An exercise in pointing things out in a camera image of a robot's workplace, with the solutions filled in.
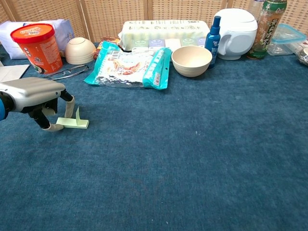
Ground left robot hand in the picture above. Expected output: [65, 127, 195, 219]
[0, 77, 76, 133]

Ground white tissue paper pack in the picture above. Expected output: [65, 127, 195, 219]
[0, 19, 76, 60]

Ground open beige bowl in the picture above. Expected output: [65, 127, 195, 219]
[171, 45, 213, 78]

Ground small glass bowl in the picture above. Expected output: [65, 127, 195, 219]
[296, 47, 308, 66]

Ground green tea bottle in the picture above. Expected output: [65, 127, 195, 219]
[246, 0, 288, 60]

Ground green pocket tissue packet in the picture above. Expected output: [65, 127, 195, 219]
[131, 38, 148, 49]
[181, 38, 199, 48]

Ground blue table cloth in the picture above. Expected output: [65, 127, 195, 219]
[0, 42, 308, 231]

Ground rattan folding screen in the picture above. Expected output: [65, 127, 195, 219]
[0, 0, 308, 44]

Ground teal frozen food bag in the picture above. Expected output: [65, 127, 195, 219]
[83, 40, 172, 91]

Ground upturned beige bowl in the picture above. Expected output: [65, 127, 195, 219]
[64, 37, 97, 65]

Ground white lidded pot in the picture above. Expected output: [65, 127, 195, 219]
[213, 8, 258, 61]

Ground white toilet roll pack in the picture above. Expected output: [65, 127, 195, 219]
[119, 19, 211, 51]

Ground green sticky note pad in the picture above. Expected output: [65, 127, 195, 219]
[56, 116, 90, 129]

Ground brown cookie snack bag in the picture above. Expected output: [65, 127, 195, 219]
[93, 36, 121, 60]

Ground orange instant noodle cup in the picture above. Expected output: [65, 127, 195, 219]
[10, 23, 64, 75]

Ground clear container teal lid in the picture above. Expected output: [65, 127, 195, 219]
[266, 23, 308, 57]

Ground blue spray bottle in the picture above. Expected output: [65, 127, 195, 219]
[204, 15, 221, 69]

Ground black eyeglasses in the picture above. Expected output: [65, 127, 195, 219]
[44, 64, 90, 81]

